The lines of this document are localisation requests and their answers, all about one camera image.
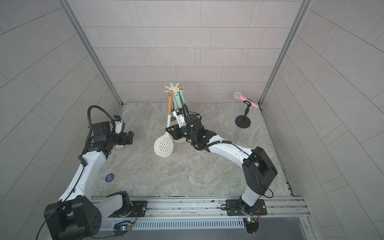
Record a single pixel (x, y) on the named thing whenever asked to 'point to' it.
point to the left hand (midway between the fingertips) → (127, 130)
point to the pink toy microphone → (237, 95)
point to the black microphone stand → (244, 121)
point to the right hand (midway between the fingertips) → (168, 130)
